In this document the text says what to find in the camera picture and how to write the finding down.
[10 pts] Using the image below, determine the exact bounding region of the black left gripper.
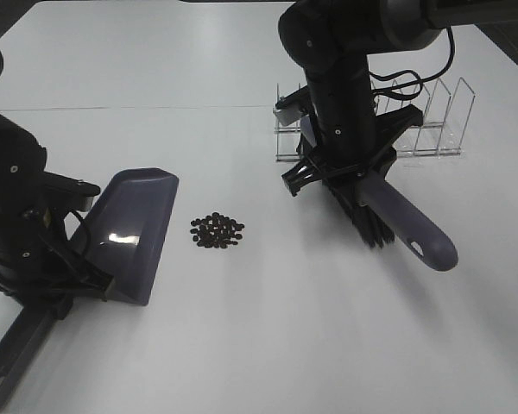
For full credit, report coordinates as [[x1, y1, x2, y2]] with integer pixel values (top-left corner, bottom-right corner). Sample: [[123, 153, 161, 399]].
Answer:
[[0, 233, 112, 320]]

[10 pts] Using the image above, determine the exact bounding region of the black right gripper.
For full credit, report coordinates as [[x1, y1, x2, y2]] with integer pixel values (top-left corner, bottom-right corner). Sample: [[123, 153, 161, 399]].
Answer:
[[281, 104, 423, 197]]

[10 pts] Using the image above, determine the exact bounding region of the purple brush with black bristles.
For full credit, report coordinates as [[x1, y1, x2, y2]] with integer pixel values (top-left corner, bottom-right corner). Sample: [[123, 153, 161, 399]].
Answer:
[[296, 115, 459, 273]]

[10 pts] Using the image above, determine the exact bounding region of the purple plastic dustpan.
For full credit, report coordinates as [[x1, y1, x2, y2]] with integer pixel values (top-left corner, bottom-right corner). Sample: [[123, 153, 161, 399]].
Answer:
[[0, 168, 179, 410]]

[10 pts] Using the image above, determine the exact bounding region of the pile of coffee beans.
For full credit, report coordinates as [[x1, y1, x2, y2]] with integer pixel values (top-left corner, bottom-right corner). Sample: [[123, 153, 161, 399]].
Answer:
[[189, 211, 245, 249]]

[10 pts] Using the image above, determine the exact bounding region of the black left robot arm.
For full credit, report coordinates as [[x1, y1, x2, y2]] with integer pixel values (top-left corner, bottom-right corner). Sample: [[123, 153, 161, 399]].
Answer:
[[0, 114, 114, 319]]

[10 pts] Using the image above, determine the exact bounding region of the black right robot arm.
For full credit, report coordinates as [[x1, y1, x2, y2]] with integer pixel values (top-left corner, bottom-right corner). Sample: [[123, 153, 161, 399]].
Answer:
[[276, 1, 453, 200]]

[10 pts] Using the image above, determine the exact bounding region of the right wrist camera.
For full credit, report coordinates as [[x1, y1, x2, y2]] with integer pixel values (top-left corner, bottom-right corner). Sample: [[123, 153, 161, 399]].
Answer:
[[273, 86, 313, 127]]

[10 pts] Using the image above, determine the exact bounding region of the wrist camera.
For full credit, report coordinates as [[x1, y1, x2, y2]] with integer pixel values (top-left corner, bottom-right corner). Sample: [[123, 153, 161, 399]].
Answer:
[[273, 86, 313, 127], [43, 172, 101, 212]]

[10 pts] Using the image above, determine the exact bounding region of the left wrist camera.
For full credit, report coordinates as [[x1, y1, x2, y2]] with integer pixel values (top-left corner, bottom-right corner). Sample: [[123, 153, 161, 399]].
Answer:
[[43, 172, 101, 212]]

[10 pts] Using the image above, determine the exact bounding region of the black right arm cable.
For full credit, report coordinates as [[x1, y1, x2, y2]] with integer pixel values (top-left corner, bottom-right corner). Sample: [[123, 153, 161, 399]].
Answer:
[[369, 25, 457, 104]]

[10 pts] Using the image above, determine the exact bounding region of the metal wire rack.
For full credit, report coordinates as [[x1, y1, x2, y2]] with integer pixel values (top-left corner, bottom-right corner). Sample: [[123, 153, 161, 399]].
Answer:
[[274, 77, 477, 163]]

